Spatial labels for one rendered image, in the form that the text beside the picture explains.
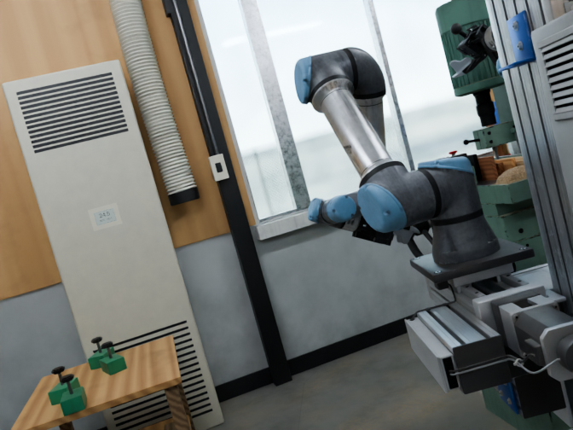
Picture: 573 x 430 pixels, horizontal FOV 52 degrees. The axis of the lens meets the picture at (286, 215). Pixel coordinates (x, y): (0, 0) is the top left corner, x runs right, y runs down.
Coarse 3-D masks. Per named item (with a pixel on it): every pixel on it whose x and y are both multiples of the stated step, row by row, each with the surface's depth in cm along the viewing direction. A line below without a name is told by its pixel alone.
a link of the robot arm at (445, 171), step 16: (432, 160) 130; (448, 160) 129; (464, 160) 130; (432, 176) 129; (448, 176) 129; (464, 176) 129; (448, 192) 128; (464, 192) 129; (448, 208) 130; (464, 208) 129; (480, 208) 132
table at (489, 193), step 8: (480, 184) 190; (488, 184) 184; (496, 184) 179; (504, 184) 175; (512, 184) 173; (520, 184) 173; (528, 184) 174; (480, 192) 189; (488, 192) 184; (496, 192) 179; (504, 192) 175; (512, 192) 173; (520, 192) 174; (528, 192) 174; (480, 200) 190; (488, 200) 186; (496, 200) 181; (504, 200) 177; (512, 200) 173; (520, 200) 174
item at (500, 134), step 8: (512, 120) 201; (488, 128) 199; (496, 128) 199; (504, 128) 200; (480, 136) 201; (488, 136) 199; (496, 136) 200; (504, 136) 200; (512, 136) 201; (480, 144) 202; (488, 144) 199; (496, 144) 200
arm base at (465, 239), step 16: (432, 224) 136; (448, 224) 131; (464, 224) 130; (480, 224) 130; (432, 240) 137; (448, 240) 132; (464, 240) 129; (480, 240) 129; (496, 240) 132; (432, 256) 137; (448, 256) 131; (464, 256) 129; (480, 256) 129
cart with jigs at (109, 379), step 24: (168, 336) 262; (96, 360) 239; (120, 360) 227; (144, 360) 233; (168, 360) 224; (48, 384) 237; (72, 384) 211; (96, 384) 218; (120, 384) 210; (144, 384) 202; (168, 384) 199; (24, 408) 213; (48, 408) 205; (72, 408) 192; (96, 408) 194
